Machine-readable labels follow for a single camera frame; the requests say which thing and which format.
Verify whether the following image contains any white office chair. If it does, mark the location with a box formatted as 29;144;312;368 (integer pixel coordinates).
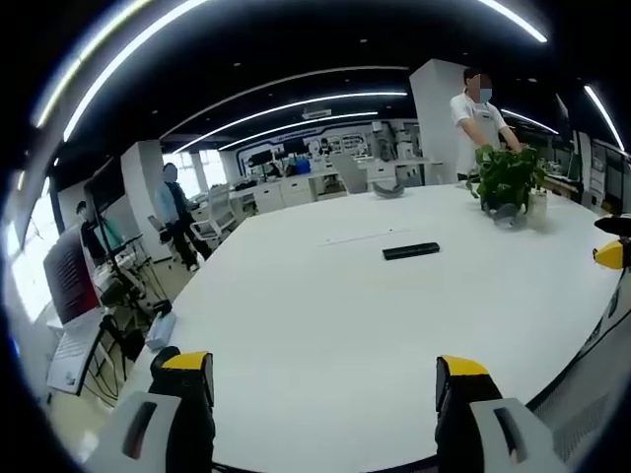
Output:
189;185;237;247

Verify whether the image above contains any green potted plant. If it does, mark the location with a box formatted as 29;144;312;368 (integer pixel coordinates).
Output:
464;144;549;224

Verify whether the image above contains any grey office chair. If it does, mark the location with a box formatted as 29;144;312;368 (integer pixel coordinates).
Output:
328;154;370;195

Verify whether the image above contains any black remote control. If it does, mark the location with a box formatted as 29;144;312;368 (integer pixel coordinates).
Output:
382;241;442;261

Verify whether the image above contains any black tripod stand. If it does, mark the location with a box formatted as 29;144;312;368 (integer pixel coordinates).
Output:
96;209;172;316

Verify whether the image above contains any red and black panel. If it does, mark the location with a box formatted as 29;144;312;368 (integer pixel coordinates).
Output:
42;231;103;324

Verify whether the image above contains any light blue box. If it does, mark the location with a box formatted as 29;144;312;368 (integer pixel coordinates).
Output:
145;310;177;351

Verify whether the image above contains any grey curved object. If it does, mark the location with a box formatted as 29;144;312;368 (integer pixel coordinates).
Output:
485;202;531;230
372;179;406;200

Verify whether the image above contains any white cabinet row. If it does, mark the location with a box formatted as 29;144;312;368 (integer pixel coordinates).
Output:
229;169;346;216

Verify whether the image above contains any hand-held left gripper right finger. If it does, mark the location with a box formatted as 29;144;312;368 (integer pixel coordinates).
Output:
433;354;568;473

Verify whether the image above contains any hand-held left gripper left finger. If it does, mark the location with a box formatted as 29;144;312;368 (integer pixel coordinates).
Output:
83;350;217;473

